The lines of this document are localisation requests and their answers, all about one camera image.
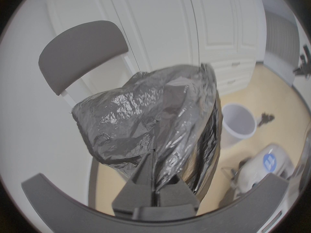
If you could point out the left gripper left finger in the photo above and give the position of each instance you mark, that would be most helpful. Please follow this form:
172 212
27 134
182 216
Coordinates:
139 186

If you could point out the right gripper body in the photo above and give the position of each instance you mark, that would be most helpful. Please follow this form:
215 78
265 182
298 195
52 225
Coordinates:
305 70

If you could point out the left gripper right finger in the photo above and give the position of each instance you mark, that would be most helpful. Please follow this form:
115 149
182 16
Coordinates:
181 195

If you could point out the black plastic bag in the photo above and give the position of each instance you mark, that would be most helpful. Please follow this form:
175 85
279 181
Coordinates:
136 110

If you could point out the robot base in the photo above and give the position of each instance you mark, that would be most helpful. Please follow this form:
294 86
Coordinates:
279 156

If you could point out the crumpled black plastic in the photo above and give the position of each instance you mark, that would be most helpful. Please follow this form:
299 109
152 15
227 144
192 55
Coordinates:
266 117

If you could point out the white trash bin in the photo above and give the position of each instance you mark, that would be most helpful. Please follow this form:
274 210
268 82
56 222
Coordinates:
238 120

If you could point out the grey curtain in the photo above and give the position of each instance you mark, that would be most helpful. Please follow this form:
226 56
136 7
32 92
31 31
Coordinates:
281 40

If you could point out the white wardrobe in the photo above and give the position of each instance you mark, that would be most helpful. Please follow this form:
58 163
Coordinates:
170 33

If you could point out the white chair with grey pads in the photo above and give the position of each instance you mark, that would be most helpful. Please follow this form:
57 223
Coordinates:
80 52

